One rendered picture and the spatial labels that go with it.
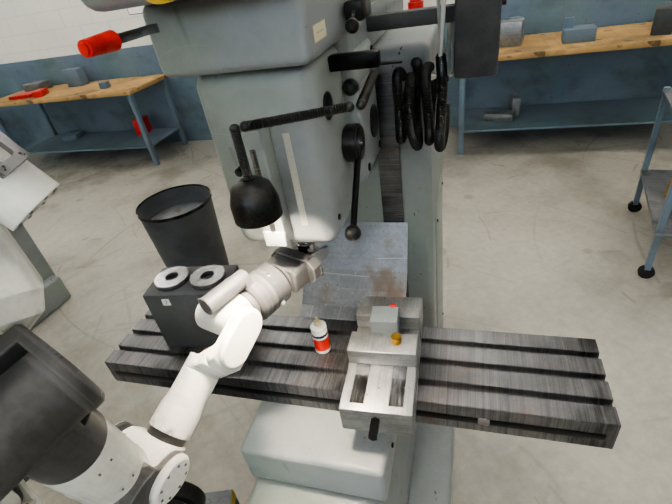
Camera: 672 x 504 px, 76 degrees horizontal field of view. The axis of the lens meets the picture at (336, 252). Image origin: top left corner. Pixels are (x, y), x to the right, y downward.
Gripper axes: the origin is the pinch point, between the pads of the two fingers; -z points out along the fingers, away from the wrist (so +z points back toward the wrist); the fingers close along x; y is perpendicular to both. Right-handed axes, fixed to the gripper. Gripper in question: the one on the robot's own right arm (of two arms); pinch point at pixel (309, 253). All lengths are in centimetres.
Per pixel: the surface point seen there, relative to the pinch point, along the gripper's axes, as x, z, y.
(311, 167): -10.4, 5.7, -23.7
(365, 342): -12.9, 1.1, 19.5
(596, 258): -38, -203, 121
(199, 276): 31.5, 9.1, 10.6
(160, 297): 36.7, 18.3, 12.7
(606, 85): 5, -450, 84
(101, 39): 0, 26, -47
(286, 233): -6.3, 10.6, -12.8
